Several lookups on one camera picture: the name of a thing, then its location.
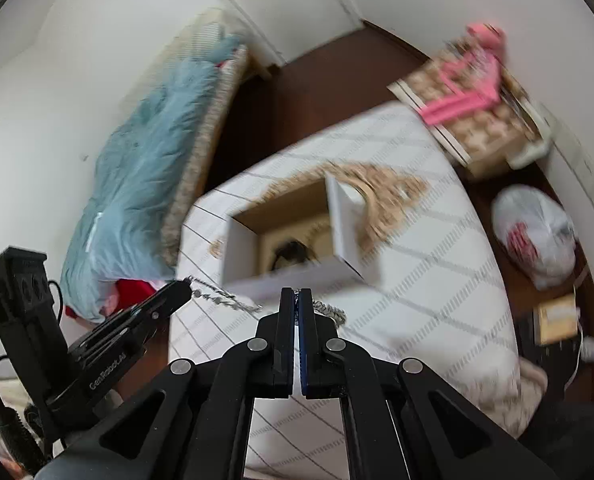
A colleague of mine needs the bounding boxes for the silver chain necklace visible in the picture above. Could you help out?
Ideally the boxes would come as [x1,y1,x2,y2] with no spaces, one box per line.
[183,275,264,315]

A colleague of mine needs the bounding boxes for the beige patterned storage box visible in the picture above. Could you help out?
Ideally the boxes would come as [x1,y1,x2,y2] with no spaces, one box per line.
[388,40,535,182]

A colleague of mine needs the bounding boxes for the beige patterned mattress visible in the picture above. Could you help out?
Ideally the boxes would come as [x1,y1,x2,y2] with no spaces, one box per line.
[159,7,252,268]

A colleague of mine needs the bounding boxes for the pink plastic hanger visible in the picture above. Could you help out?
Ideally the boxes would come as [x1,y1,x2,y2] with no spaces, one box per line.
[421,22,509,127]

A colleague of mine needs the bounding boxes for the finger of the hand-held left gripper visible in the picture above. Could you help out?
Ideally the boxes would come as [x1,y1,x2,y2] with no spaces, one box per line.
[74,279,194,353]

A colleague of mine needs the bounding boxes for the dark jewelry piece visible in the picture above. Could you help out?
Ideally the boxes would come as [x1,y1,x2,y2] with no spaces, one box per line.
[272,240,320,271]

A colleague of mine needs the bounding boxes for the white striped bed cover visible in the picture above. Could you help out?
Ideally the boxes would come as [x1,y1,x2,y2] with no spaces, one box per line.
[168,102,525,480]

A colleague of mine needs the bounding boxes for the red cloth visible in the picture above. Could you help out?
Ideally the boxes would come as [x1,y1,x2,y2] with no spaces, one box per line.
[66,280,163,322]

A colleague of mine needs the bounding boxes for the white plastic bag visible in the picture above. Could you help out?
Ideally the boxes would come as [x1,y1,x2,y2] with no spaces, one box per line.
[491,184,579,291]

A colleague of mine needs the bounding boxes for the white cable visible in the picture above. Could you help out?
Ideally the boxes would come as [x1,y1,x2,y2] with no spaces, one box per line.
[563,285,587,393]

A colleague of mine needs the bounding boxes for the brown cardboard package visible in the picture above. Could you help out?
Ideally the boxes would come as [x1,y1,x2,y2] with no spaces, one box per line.
[533,294,582,347]

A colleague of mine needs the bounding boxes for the light blue quilt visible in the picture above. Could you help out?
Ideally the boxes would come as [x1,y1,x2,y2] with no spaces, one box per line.
[59,35,240,323]

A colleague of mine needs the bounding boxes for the silver chain bracelet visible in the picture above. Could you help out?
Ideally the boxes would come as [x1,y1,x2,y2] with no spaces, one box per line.
[311,300,348,327]

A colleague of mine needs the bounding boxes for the black cable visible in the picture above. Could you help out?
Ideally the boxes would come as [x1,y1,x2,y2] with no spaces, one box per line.
[0,280,65,476]

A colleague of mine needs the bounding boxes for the white cardboard box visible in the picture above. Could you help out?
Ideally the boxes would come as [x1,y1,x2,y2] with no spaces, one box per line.
[221,172,369,302]

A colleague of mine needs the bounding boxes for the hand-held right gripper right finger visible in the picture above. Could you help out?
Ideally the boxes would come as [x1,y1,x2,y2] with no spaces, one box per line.
[298,287,559,480]

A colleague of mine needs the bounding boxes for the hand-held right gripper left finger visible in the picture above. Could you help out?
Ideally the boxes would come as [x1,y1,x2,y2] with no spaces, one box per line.
[39,287,297,480]

